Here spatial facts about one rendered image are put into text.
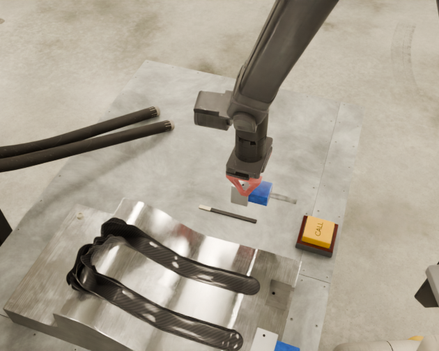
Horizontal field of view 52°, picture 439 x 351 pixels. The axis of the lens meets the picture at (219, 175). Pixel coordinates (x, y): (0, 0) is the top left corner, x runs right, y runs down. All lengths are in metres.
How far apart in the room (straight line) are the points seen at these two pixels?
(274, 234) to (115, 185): 0.40
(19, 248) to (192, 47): 2.20
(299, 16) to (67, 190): 0.80
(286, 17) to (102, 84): 2.34
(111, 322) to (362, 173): 1.73
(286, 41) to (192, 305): 0.50
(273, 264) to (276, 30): 0.49
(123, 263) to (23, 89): 2.15
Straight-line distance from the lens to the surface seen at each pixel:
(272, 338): 0.80
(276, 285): 0.89
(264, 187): 0.92
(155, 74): 1.46
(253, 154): 0.82
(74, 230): 1.00
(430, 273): 0.77
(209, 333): 0.83
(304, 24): 0.52
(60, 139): 1.18
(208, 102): 0.78
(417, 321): 1.96
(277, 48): 0.56
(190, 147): 1.20
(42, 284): 0.95
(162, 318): 0.85
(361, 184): 2.28
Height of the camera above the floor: 1.65
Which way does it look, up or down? 49 degrees down
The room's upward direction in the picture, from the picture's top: 1 degrees clockwise
